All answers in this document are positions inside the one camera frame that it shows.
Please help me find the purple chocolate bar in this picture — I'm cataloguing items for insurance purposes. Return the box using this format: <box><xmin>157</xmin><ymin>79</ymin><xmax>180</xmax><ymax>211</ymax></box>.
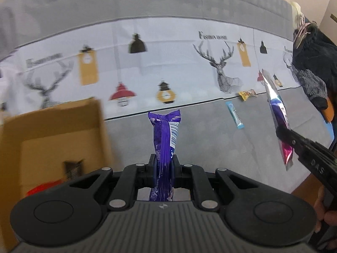
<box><xmin>148</xmin><ymin>110</ymin><xmax>182</xmax><ymax>202</ymax></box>

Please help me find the silver purple snack pouch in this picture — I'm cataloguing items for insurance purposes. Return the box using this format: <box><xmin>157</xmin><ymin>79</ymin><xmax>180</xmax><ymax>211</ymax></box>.
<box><xmin>262</xmin><ymin>70</ymin><xmax>294</xmax><ymax>171</ymax></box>

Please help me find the light blue snack bar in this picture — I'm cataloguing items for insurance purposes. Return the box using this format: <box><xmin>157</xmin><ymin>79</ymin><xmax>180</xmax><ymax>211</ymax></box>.
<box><xmin>226</xmin><ymin>101</ymin><xmax>245</xmax><ymax>129</ymax></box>

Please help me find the yellow snack packet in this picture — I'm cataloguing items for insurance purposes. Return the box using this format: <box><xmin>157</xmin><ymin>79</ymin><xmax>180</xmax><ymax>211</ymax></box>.
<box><xmin>238</xmin><ymin>89</ymin><xmax>257</xmax><ymax>101</ymax></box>

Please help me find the person right hand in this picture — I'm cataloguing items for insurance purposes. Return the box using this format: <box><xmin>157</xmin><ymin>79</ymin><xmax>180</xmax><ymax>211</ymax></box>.
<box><xmin>313</xmin><ymin>185</ymin><xmax>337</xmax><ymax>251</ymax></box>

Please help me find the dark brown snack bar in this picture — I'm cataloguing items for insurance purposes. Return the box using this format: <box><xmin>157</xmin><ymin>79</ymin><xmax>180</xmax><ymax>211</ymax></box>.
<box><xmin>63</xmin><ymin>160</ymin><xmax>83</xmax><ymax>181</ymax></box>

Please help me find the grey sofa cover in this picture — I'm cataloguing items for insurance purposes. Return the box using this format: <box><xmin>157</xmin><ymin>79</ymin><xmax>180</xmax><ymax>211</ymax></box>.
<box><xmin>1</xmin><ymin>0</ymin><xmax>332</xmax><ymax>192</ymax></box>

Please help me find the red white wafer pack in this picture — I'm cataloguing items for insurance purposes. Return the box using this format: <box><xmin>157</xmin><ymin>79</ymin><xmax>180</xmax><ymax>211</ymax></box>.
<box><xmin>26</xmin><ymin>179</ymin><xmax>63</xmax><ymax>196</ymax></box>

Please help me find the cardboard box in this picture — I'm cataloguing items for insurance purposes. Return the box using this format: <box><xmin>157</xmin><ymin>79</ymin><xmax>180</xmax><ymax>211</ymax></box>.
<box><xmin>1</xmin><ymin>98</ymin><xmax>114</xmax><ymax>252</ymax></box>

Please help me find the dark clothes pile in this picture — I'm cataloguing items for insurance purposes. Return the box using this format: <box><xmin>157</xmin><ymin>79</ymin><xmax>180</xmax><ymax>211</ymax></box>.
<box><xmin>291</xmin><ymin>0</ymin><xmax>337</xmax><ymax>123</ymax></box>

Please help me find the white deer print cloth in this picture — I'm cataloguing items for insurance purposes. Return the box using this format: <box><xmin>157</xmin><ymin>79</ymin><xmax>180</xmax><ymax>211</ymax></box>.
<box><xmin>1</xmin><ymin>18</ymin><xmax>299</xmax><ymax>118</ymax></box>

